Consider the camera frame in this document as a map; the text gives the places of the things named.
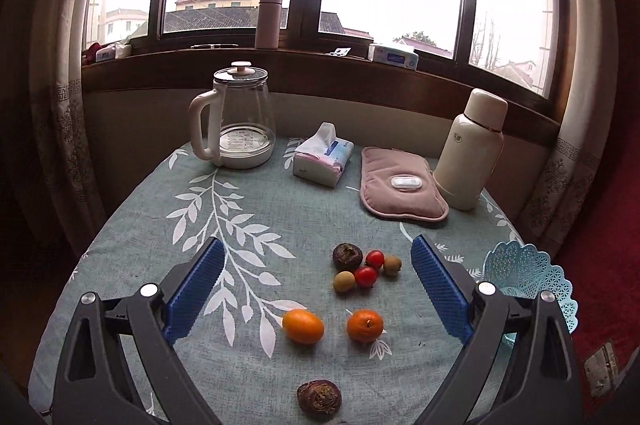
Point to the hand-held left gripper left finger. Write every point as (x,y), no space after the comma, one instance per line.
(195,290)

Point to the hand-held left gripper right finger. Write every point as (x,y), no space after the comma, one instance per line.
(440,290)

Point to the tan longan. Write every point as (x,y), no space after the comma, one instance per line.
(392,265)
(344,281)

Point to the red cherry tomato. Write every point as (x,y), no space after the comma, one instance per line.
(374,259)
(365,276)

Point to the light blue plastic basket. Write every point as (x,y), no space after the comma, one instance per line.
(520,270)

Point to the round orange kumquat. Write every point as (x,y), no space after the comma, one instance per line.
(365,326)

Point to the dark brown water chestnut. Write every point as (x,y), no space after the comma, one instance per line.
(319,397)
(348,255)

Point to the pink hot water bag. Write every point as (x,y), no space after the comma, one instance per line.
(390,200)

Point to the oval orange kumquat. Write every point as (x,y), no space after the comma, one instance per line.
(303,326)

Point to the grey-green leaf print tablecloth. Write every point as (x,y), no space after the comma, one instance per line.
(310,225)

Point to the cream thermos flask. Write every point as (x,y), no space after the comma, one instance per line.
(470,155)

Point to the red cloth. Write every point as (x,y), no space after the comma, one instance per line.
(605,255)

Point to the patterned sheer curtain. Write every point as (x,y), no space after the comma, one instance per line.
(65,130)
(565,175)

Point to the soft tissue pack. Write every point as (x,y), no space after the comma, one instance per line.
(322,160)

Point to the metal hinge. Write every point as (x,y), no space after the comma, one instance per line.
(600,365)

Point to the white and blue tissue box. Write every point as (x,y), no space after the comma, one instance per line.
(392,55)

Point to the dark pen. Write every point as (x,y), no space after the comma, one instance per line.
(215,46)

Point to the white packet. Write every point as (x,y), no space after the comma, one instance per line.
(112,53)

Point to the blister pill pack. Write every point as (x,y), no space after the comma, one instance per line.
(340,52)

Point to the pink tumbler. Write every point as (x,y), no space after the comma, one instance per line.
(268,22)

